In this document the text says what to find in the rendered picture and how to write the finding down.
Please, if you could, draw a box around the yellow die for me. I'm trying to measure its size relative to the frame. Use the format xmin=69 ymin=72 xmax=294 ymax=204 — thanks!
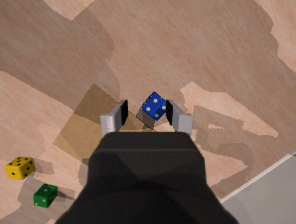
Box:
xmin=5 ymin=157 xmax=35 ymax=180

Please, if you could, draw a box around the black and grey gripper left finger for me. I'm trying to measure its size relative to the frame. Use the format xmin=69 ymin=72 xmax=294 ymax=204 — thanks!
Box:
xmin=100 ymin=99 xmax=128 ymax=137

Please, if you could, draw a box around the green die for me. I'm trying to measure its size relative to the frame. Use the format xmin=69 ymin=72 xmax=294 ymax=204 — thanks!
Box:
xmin=33 ymin=184 xmax=57 ymax=208

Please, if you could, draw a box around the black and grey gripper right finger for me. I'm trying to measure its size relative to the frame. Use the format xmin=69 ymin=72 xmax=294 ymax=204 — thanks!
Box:
xmin=166 ymin=99 xmax=193 ymax=137

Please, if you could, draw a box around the tan flat mat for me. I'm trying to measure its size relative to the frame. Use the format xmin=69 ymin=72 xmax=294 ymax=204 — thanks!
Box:
xmin=53 ymin=84 xmax=156 ymax=166

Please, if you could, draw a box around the blue die with white pips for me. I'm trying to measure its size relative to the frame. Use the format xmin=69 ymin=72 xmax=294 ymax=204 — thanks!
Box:
xmin=142 ymin=92 xmax=166 ymax=121

